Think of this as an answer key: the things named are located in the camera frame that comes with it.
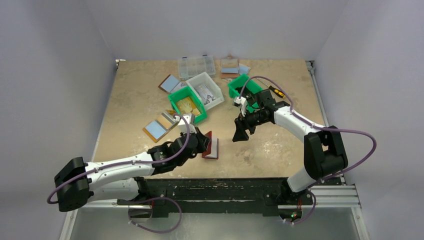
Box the red card holder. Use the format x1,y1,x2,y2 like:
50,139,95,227
202,131,219,160

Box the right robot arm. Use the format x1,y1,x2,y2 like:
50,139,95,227
232,90,348,204

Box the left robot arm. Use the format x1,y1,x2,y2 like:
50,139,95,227
47,127,211,212

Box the green bin with black cards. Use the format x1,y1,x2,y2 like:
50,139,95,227
227,74,263,113

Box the green bin with gold cards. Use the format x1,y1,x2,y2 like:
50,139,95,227
168,86,208,124

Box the tan open card holder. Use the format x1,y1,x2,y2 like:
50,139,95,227
142,110,178,143

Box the silver VIP card stack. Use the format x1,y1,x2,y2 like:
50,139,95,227
194,83,217,106

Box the brown open card holder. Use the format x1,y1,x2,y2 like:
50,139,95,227
158,74,187,94

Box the yellow black screwdriver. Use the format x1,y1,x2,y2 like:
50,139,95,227
256,78,286,99

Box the white plastic bin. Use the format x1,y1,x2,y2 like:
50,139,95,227
186,72,225,111

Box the clear compartment organizer box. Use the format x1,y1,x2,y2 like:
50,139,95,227
177,54,216,81

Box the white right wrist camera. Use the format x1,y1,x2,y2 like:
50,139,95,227
233,95,247,117

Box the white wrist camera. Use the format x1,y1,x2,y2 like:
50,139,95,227
174,113,197,134
233,95,247,117

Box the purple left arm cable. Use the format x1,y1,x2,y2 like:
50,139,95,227
46,114,191,234

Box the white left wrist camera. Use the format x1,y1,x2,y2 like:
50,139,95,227
174,113,197,134

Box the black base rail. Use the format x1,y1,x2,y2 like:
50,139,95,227
82,177,342,218

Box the aluminium frame rail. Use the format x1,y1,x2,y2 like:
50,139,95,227
278,184,361,210

